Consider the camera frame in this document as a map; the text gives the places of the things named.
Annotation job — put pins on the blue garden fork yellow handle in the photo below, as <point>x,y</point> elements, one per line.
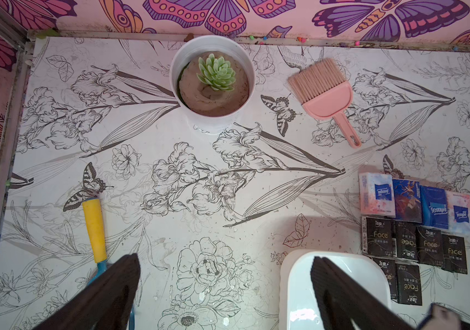
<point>96,231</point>

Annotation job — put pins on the white oval storage box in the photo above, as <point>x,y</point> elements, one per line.
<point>298,306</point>

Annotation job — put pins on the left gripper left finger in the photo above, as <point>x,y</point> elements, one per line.
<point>104,304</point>

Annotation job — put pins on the dark blue tissue pack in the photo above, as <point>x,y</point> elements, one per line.
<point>408,203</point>

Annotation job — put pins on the pink dustpan brush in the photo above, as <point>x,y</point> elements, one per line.
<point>324,93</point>

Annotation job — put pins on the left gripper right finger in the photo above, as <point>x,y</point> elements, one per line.
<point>344,304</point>

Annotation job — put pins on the pink blue floral tissue pack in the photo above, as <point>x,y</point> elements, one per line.
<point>376,195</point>

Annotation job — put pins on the black sachet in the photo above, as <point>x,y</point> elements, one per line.
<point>429,246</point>
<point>409,287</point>
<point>454,253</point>
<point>405,238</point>
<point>377,237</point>
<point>388,267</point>

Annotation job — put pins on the black sachet bottom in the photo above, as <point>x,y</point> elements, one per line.
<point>409,287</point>

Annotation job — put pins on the white pot with succulent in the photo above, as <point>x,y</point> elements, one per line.
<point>213,79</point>

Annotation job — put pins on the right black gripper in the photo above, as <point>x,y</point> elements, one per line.
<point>442,318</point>

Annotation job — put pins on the black sachet top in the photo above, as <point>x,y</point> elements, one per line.
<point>405,238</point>

